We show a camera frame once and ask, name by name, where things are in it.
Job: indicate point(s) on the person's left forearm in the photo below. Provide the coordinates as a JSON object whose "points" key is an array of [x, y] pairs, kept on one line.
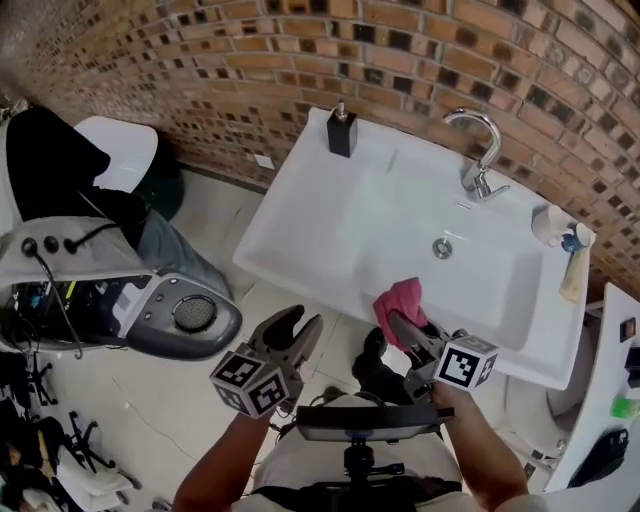
{"points": [[220, 465]]}

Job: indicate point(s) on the grey machine housing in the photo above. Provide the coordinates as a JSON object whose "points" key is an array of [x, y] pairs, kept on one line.
{"points": [[165, 310]]}

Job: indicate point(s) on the blue and white cup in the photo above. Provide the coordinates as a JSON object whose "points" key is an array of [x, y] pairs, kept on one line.
{"points": [[577, 239]]}

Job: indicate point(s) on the person's right forearm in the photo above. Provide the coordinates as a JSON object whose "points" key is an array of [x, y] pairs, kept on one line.
{"points": [[480, 450]]}

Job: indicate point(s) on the black office chair base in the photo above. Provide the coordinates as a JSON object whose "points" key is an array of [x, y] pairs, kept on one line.
{"points": [[82, 442], [40, 382]]}

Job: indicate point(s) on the person's black shoe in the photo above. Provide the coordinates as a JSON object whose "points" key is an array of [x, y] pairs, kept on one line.
{"points": [[372, 357]]}

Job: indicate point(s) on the black bag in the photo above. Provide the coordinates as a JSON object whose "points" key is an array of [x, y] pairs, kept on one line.
{"points": [[606, 455]]}

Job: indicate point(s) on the chrome faucet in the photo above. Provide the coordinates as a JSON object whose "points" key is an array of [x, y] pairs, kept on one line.
{"points": [[482, 170]]}

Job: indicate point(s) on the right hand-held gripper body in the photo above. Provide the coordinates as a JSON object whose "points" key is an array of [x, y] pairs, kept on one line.
{"points": [[460, 362]]}

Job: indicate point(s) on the cream tube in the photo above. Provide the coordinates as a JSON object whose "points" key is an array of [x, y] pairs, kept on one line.
{"points": [[575, 277]]}

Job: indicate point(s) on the pink cloth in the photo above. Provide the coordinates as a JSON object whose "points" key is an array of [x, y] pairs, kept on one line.
{"points": [[397, 302]]}

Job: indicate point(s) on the white side shelf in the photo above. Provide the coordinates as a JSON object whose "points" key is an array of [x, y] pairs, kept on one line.
{"points": [[600, 360]]}

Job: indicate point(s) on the chrome sink drain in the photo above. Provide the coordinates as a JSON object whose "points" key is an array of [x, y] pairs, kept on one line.
{"points": [[442, 248]]}

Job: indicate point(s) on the black chest-mounted device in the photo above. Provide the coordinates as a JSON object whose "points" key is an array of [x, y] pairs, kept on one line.
{"points": [[367, 422]]}

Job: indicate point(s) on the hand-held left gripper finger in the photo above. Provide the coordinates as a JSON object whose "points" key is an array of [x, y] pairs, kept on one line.
{"points": [[311, 335], [275, 330]]}

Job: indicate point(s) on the white ceramic sink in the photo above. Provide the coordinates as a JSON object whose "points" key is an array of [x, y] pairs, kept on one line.
{"points": [[325, 225]]}

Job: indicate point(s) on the green bottle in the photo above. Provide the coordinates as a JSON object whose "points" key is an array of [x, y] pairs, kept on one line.
{"points": [[626, 407]]}

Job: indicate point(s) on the black garment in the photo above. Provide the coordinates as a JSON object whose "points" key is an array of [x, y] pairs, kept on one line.
{"points": [[47, 160]]}

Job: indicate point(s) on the person's white shirt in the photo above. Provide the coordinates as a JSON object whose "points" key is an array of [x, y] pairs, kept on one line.
{"points": [[310, 465]]}

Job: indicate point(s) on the white wall socket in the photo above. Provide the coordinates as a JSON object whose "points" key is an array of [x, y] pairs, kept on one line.
{"points": [[263, 162]]}

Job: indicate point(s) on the white chair seat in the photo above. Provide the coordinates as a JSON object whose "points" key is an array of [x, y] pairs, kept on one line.
{"points": [[125, 147]]}

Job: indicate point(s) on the grey fabric cover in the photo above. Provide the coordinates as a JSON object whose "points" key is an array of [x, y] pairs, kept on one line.
{"points": [[185, 260]]}

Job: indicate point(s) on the black soap dispenser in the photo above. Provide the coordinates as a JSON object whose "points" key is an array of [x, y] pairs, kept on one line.
{"points": [[341, 132]]}

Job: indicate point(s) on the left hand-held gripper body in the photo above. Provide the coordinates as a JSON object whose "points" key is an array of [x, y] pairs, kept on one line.
{"points": [[255, 382]]}

